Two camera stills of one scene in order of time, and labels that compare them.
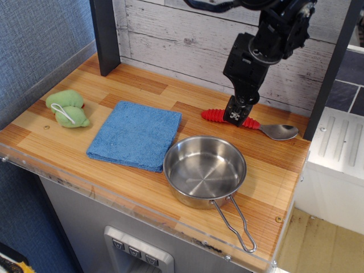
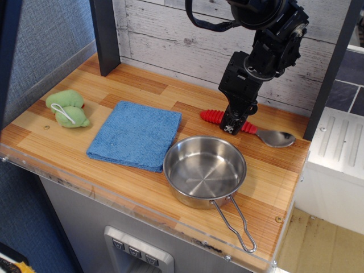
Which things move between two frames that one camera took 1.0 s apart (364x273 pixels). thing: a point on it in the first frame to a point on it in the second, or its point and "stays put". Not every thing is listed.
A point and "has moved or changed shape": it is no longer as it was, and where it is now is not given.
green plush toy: (67, 106) stays put
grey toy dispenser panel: (129, 254) stays put
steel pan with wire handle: (201, 169) stays put
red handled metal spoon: (277, 131) has moved or changed shape
